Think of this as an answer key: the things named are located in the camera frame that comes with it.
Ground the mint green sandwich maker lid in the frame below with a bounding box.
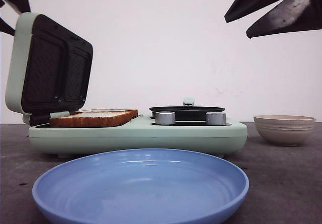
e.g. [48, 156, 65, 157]
[5, 13, 93, 126]

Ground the bread slice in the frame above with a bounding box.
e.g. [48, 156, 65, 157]
[49, 109, 138, 128]
[74, 108, 126, 114]

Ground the beige ceramic bowl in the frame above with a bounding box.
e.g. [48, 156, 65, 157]
[253, 115, 315, 146]

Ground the mint green breakfast maker base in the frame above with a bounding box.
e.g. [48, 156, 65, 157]
[28, 115, 248, 157]

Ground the right silver control knob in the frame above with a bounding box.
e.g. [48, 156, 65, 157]
[206, 112, 227, 126]

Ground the silver control knob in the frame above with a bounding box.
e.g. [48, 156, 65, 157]
[155, 111, 176, 125]
[206, 112, 227, 126]

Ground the black frying pan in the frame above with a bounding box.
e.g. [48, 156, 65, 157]
[149, 98, 225, 121]

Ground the left silver control knob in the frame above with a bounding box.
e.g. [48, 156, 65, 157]
[155, 111, 176, 125]

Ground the blue plate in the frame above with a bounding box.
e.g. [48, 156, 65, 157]
[32, 148, 249, 223]

